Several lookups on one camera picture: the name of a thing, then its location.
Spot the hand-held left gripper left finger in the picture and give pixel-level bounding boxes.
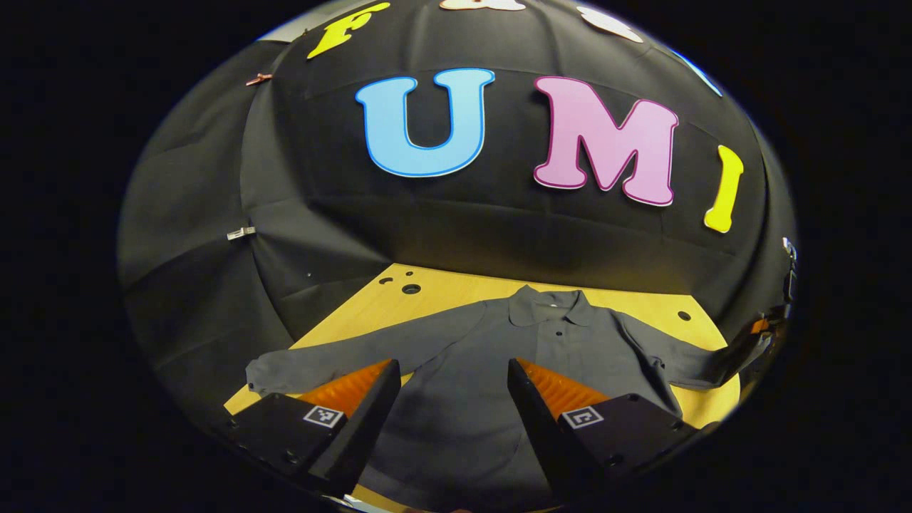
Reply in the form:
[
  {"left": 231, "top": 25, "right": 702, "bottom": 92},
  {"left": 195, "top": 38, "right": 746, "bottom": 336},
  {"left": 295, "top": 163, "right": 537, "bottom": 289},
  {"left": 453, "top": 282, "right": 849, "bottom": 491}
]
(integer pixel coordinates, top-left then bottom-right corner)
[{"left": 214, "top": 358, "right": 402, "bottom": 499}]

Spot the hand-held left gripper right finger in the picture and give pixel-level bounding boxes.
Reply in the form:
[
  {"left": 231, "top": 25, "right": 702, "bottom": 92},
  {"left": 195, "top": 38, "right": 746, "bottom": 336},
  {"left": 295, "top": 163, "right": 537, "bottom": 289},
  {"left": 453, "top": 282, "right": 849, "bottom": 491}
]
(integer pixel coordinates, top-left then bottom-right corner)
[{"left": 507, "top": 358, "right": 703, "bottom": 510}]

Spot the grey long-sleeved shirt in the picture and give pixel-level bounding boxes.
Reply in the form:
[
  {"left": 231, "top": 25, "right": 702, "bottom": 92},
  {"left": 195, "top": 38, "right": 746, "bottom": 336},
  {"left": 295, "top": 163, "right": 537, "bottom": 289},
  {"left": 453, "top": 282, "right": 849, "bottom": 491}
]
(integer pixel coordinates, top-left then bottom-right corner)
[{"left": 246, "top": 285, "right": 749, "bottom": 510}]

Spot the black backdrop cloth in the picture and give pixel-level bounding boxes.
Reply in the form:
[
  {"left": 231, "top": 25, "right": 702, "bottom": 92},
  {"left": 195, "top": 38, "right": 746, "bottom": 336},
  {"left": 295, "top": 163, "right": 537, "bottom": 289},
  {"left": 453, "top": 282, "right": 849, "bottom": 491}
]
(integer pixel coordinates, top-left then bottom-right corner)
[{"left": 118, "top": 0, "right": 799, "bottom": 400}]

